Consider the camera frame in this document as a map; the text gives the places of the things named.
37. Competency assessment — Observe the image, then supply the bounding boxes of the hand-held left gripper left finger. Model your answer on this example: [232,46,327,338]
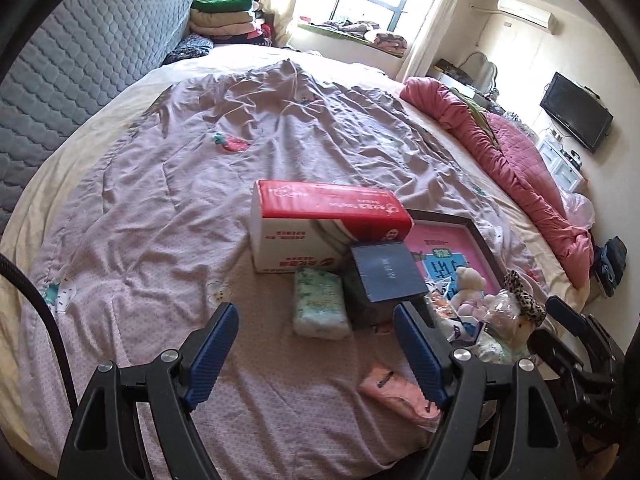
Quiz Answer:
[60,302,240,480]

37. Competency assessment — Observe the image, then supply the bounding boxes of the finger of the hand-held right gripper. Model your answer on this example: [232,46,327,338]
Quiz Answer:
[546,296,626,371]
[530,331,591,391]

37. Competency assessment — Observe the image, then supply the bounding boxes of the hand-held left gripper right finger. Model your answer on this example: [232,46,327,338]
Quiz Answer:
[393,301,576,480]

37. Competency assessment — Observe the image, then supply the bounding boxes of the pink socks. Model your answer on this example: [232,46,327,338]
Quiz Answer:
[356,362,443,433]

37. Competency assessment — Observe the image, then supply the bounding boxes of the leopard print headband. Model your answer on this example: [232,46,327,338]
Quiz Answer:
[502,270,548,328]

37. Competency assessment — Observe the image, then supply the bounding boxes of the cartoon printed snack packet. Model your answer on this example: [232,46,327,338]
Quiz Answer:
[430,290,486,346]

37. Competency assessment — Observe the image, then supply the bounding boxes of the large green patterned tissue pack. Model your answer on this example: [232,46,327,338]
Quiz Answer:
[465,330,516,363]

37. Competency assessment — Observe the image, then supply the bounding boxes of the cream plush toy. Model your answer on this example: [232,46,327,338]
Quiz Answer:
[482,290,538,346]

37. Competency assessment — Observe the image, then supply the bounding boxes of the plush bear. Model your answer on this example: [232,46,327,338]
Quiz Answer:
[450,266,488,318]

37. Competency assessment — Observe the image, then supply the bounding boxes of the small green patterned tissue pack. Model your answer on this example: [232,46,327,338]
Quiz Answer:
[291,267,351,341]

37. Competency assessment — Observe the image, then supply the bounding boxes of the blue bag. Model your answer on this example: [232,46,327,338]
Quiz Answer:
[592,235,628,298]

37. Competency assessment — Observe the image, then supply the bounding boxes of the dark blue box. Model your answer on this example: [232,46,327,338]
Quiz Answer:
[342,241,431,331]

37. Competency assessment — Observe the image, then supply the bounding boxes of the white plastic bag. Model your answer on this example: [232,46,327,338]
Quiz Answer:
[560,191,597,228]

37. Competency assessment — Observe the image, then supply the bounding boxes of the pink book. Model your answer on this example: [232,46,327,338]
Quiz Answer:
[404,224,501,306]

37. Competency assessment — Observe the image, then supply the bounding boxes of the pink quilt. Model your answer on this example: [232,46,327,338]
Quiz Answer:
[400,76,595,291]

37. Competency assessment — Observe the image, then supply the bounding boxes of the white cabinet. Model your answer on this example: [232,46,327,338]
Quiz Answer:
[537,132,586,191]

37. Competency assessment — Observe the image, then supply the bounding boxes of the purple bed blanket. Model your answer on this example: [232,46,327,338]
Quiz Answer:
[27,60,546,480]

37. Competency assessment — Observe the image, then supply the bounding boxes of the red and white tissue box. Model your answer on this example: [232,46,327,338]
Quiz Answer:
[249,179,413,275]

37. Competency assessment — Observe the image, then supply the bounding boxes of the black television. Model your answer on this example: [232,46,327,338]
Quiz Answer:
[539,72,615,155]

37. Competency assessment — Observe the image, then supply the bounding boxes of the green cloth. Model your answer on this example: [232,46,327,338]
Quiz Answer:
[450,87,501,148]

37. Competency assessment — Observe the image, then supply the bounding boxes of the cream bed sheet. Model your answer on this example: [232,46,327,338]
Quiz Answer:
[0,42,596,461]

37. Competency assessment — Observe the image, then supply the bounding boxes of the white fan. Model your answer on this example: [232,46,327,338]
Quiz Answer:
[462,51,499,96]

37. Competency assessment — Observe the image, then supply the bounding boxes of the dark storage box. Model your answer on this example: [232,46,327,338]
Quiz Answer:
[434,59,473,83]

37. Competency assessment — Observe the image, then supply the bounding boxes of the white air conditioner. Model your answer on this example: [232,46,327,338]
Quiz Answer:
[496,0,558,36]

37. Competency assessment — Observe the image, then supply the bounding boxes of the dark patterned cloth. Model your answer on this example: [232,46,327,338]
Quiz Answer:
[162,34,215,66]

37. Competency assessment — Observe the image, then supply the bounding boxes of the grey quilted headboard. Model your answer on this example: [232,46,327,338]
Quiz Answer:
[0,0,193,241]

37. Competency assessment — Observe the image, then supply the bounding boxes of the cream curtain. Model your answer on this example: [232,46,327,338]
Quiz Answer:
[397,0,468,83]
[270,0,316,51]

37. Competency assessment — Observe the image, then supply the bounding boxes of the clothes on window sill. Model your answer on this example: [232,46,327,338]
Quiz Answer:
[297,16,408,51]

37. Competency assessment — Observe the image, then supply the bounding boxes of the stack of folded clothes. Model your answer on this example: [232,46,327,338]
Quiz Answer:
[189,0,276,46]

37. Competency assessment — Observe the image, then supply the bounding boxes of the black cable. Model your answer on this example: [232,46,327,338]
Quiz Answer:
[0,252,78,411]

